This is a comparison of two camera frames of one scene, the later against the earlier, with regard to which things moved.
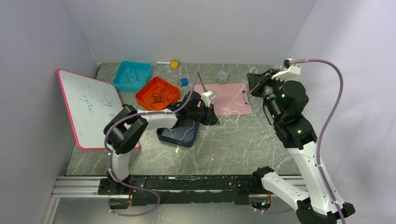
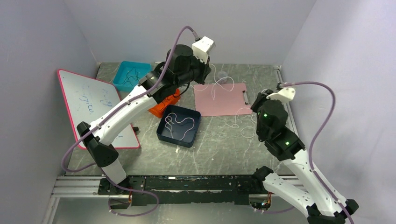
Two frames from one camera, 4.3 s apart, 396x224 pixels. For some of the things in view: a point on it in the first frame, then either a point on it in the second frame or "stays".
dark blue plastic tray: (184, 132) stays
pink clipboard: (231, 98) stays
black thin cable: (133, 73) stays
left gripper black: (211, 118) -> (206, 70)
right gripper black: (258, 81) -> (261, 97)
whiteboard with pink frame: (92, 104) stays
